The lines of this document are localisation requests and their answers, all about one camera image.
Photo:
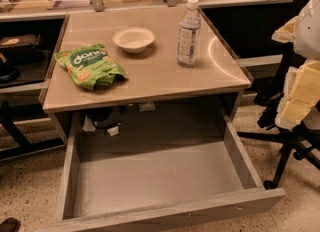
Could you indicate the black office chair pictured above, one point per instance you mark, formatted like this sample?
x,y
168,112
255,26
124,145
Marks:
x,y
302,139

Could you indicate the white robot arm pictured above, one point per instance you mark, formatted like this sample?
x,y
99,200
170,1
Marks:
x,y
303,31

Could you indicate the white paper bowl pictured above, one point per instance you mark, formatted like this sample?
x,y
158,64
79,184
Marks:
x,y
133,39

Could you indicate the clear plastic water bottle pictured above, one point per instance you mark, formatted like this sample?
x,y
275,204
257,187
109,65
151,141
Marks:
x,y
188,35

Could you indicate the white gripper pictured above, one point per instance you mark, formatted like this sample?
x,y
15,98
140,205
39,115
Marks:
x,y
309,31

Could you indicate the wooden drawer cabinet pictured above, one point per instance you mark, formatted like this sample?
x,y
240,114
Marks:
x,y
153,74

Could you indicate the dark shoe tip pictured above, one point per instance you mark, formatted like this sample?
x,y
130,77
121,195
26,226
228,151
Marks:
x,y
10,225

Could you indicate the green rice chip bag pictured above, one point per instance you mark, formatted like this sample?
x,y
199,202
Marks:
x,y
91,66

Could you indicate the grey wooden open drawer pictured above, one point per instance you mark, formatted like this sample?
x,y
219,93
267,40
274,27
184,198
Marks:
x,y
177,166

